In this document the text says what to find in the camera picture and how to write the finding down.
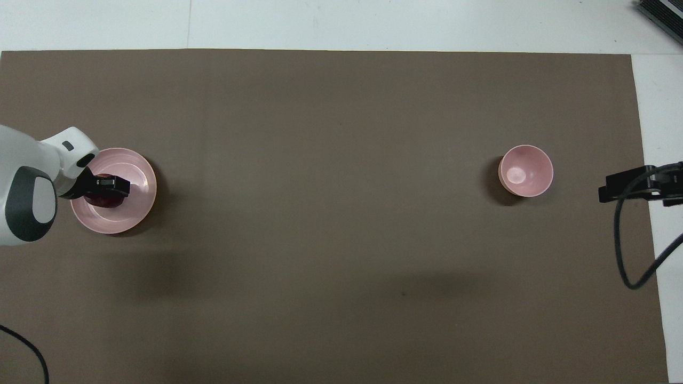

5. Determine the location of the pink plate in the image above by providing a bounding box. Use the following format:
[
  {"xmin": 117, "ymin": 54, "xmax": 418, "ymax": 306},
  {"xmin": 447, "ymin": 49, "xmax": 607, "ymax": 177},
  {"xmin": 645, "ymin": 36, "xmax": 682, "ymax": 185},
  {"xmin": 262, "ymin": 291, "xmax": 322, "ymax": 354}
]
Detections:
[{"xmin": 70, "ymin": 148, "xmax": 157, "ymax": 234}]

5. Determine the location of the brown table mat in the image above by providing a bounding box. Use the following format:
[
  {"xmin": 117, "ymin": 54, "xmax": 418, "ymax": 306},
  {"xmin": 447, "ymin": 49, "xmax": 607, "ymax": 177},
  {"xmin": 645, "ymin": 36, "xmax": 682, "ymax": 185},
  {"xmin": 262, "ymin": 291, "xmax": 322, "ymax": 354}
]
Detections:
[{"xmin": 0, "ymin": 49, "xmax": 669, "ymax": 384}]

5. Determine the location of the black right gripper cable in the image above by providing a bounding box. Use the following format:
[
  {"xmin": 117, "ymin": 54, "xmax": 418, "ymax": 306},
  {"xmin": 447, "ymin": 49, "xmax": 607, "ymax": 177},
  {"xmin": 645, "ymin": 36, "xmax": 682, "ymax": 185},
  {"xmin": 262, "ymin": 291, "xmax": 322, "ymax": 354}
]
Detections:
[{"xmin": 614, "ymin": 163, "xmax": 683, "ymax": 290}]

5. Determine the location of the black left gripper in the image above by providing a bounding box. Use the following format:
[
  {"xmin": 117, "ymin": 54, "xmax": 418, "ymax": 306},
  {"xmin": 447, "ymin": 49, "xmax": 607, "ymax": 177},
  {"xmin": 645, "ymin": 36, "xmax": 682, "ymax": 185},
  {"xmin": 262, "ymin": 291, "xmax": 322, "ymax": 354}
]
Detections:
[{"xmin": 60, "ymin": 169, "xmax": 131, "ymax": 200}]

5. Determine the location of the red apple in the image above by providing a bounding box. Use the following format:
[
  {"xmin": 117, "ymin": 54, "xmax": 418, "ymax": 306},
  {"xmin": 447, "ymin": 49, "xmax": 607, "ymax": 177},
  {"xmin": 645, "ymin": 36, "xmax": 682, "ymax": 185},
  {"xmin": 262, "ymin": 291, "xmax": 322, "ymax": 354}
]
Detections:
[{"xmin": 84, "ymin": 172, "xmax": 128, "ymax": 208}]

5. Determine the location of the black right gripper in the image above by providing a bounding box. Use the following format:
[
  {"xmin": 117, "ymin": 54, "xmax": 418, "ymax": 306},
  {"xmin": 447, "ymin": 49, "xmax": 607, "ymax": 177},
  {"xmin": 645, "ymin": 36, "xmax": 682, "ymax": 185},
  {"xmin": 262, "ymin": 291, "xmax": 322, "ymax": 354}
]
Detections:
[{"xmin": 599, "ymin": 162, "xmax": 683, "ymax": 206}]

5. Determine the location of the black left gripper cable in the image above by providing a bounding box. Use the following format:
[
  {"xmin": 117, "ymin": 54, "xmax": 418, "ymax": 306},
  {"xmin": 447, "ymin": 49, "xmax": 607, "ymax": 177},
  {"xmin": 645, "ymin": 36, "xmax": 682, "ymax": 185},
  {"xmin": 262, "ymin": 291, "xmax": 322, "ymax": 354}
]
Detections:
[{"xmin": 0, "ymin": 324, "xmax": 50, "ymax": 384}]

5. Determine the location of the grey ribbed device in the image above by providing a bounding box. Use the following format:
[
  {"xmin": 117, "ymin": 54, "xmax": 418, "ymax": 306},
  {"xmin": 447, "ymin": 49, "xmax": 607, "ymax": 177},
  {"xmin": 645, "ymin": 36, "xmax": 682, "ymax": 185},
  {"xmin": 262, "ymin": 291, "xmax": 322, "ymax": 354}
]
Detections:
[{"xmin": 634, "ymin": 0, "xmax": 683, "ymax": 46}]

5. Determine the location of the pink bowl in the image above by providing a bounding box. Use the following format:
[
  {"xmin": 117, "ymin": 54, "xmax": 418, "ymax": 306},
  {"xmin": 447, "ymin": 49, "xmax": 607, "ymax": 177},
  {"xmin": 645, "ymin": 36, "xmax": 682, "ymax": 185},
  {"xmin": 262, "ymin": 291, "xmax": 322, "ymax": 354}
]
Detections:
[{"xmin": 498, "ymin": 145, "xmax": 554, "ymax": 197}]

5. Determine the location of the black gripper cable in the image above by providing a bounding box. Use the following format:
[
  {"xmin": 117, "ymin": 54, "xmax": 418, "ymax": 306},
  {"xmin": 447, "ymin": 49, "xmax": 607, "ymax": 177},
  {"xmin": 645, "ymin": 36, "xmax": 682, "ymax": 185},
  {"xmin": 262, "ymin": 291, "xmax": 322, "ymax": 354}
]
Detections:
[
  {"xmin": 614, "ymin": 163, "xmax": 683, "ymax": 290},
  {"xmin": 0, "ymin": 324, "xmax": 50, "ymax": 384}
]

